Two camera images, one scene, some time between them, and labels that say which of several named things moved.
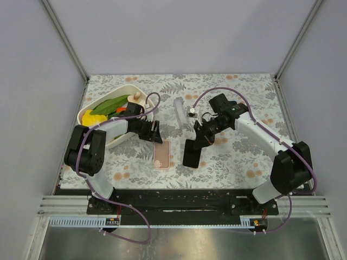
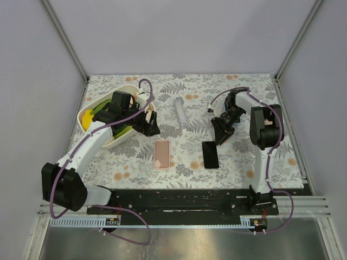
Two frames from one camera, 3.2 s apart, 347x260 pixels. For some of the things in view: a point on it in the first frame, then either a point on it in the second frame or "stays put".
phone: (191, 156) → (210, 155)
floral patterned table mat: (232, 160) stays put
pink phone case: (162, 155) stays put
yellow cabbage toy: (90, 119) stays put
